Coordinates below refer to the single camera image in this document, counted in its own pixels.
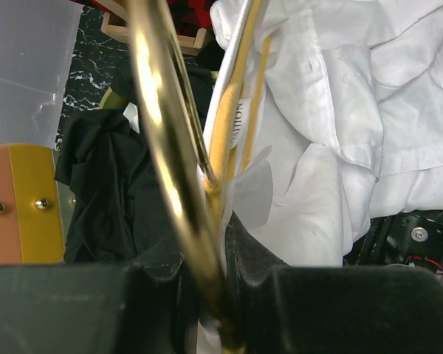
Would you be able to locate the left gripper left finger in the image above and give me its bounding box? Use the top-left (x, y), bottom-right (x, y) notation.
top-left (0, 240), bottom-right (197, 353)

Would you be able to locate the olive green laundry basket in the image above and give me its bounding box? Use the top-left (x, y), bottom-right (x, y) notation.
top-left (98, 87), bottom-right (128, 111)

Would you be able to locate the white button-up shirt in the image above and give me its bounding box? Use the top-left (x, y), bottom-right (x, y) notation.
top-left (227, 1), bottom-right (443, 268)

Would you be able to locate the black garment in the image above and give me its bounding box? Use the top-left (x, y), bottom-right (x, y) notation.
top-left (55, 109), bottom-right (179, 263)

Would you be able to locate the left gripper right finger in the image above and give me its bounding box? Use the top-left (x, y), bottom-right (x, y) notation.
top-left (225, 216), bottom-right (443, 353)

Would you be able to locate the cream cylinder with coloured lid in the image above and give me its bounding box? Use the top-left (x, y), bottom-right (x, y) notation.
top-left (0, 144), bottom-right (75, 265)

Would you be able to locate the thin natural wooden hanger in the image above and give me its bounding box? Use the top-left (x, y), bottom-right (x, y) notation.
top-left (130, 1), bottom-right (264, 353)

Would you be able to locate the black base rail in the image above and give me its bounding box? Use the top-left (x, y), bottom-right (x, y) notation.
top-left (343, 210), bottom-right (443, 284)

